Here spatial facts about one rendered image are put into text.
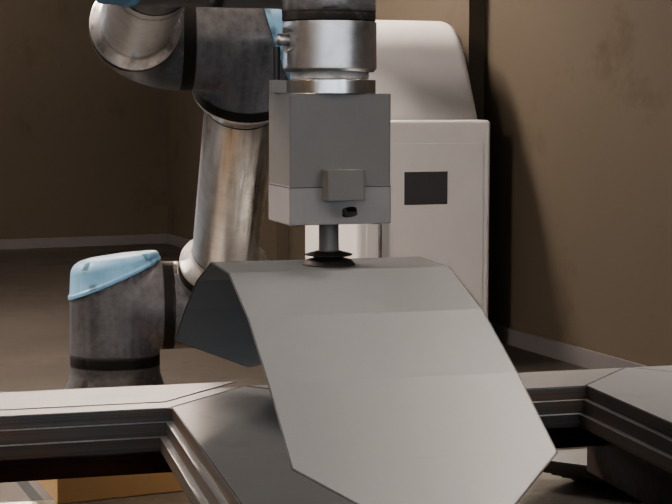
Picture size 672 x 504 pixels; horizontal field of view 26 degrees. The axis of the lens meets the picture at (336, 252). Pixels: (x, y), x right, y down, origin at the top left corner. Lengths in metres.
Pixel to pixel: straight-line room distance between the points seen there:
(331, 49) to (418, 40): 5.91
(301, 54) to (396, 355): 0.26
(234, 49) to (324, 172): 0.48
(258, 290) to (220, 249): 0.71
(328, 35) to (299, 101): 0.06
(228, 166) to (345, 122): 0.59
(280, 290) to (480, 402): 0.19
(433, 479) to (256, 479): 0.27
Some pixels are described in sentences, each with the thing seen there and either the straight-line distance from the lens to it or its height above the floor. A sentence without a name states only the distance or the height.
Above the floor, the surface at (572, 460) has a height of 0.72.
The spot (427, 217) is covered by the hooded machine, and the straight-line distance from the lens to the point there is 6.85.
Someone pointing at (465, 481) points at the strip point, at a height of 0.91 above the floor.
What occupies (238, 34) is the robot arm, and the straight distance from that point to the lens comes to 1.60.
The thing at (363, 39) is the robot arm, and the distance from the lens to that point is 1.15.
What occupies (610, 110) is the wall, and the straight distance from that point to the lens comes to 6.41.
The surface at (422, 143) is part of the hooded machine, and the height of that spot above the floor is 0.99.
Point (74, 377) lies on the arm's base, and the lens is 1.91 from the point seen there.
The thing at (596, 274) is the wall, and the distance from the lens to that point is 6.52.
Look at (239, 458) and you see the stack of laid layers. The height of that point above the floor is 0.86.
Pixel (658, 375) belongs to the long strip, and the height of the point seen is 0.86.
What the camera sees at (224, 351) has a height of 0.91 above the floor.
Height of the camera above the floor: 1.15
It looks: 6 degrees down
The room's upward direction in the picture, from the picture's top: straight up
